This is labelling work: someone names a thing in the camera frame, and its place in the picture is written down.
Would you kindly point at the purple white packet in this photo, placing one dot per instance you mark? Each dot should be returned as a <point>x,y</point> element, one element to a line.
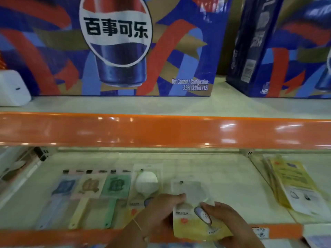
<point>318,242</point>

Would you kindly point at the person's left hand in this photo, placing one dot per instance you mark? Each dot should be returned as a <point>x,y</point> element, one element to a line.
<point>157,216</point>

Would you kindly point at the pile of round mirror packets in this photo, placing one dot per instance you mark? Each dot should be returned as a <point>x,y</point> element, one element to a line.
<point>292,175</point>

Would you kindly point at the person's left forearm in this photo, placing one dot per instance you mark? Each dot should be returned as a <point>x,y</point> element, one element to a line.
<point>124,237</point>

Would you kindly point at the white handwritten price label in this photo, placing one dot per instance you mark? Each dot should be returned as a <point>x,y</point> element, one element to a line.
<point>260,232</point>

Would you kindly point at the person's right hand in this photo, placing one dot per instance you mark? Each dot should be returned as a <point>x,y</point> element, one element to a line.
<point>240,235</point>

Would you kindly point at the white power adapter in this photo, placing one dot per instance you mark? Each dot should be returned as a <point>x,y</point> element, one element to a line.
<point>13,87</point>

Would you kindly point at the blue printed drink carton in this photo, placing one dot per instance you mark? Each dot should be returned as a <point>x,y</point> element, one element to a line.
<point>181,36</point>
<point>284,74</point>

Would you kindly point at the orange edged white shelf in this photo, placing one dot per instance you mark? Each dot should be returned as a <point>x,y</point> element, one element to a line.
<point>155,131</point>

